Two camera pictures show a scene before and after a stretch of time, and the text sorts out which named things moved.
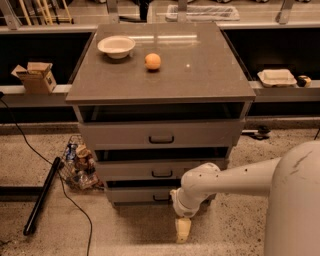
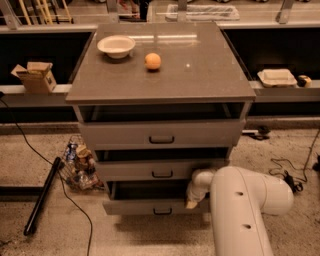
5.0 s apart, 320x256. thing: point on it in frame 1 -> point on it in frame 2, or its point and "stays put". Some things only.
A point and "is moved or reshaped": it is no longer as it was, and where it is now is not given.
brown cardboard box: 36,78 stays put
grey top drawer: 126,134 stays put
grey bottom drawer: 141,195 is moved or reshaped
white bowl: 116,46 stays put
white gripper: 183,207 -> 195,190
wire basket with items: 78,165 stays put
